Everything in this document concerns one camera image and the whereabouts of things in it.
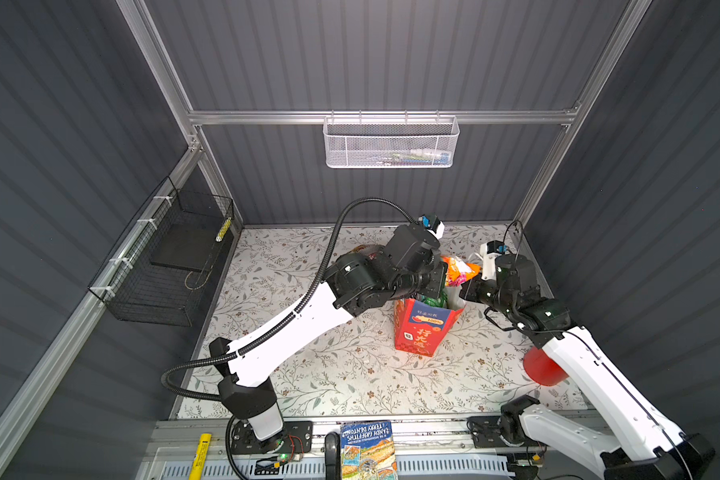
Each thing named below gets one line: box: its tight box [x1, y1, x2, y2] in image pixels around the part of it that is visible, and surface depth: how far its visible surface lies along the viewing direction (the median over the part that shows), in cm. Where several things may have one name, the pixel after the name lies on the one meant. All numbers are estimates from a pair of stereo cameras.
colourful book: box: [340, 420, 399, 480], surface depth 71 cm
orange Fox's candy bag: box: [440, 256, 482, 287], surface depth 64 cm
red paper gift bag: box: [393, 286, 466, 357], surface depth 74 cm
